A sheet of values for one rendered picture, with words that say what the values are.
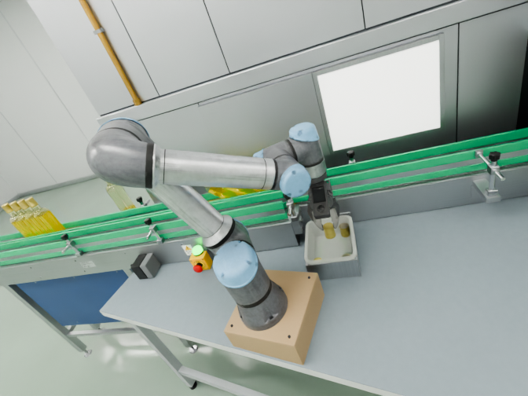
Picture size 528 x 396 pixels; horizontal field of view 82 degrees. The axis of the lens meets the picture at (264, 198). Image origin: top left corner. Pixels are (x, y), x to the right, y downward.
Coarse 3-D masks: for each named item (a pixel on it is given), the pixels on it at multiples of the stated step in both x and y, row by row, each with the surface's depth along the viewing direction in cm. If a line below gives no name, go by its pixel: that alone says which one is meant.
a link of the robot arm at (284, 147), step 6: (276, 144) 84; (282, 144) 83; (288, 144) 83; (264, 150) 83; (270, 150) 82; (276, 150) 81; (282, 150) 81; (288, 150) 82; (294, 150) 82; (258, 156) 82; (264, 156) 82; (270, 156) 79; (276, 156) 78; (294, 156) 83
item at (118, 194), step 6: (108, 186) 149; (114, 186) 149; (120, 186) 153; (108, 192) 151; (114, 192) 150; (120, 192) 152; (114, 198) 152; (120, 198) 152; (126, 198) 156; (120, 204) 154; (126, 204) 155; (132, 204) 159; (120, 210) 156
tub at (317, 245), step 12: (348, 216) 113; (312, 228) 119; (336, 228) 117; (312, 240) 116; (324, 240) 117; (336, 240) 115; (348, 240) 113; (312, 252) 111; (324, 252) 112; (336, 252) 110; (348, 252) 109; (312, 264) 101
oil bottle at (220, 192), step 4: (204, 188) 129; (208, 188) 128; (212, 188) 127; (216, 188) 127; (220, 188) 127; (224, 188) 127; (212, 192) 129; (216, 192) 128; (220, 192) 128; (224, 192) 128; (228, 192) 128; (232, 192) 127; (220, 196) 129; (224, 196) 129; (228, 196) 129; (232, 196) 128
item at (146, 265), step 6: (138, 258) 136; (144, 258) 135; (150, 258) 134; (156, 258) 138; (138, 264) 132; (144, 264) 131; (150, 264) 133; (156, 264) 137; (138, 270) 133; (144, 270) 132; (150, 270) 133; (156, 270) 137; (138, 276) 135; (144, 276) 134; (150, 276) 134
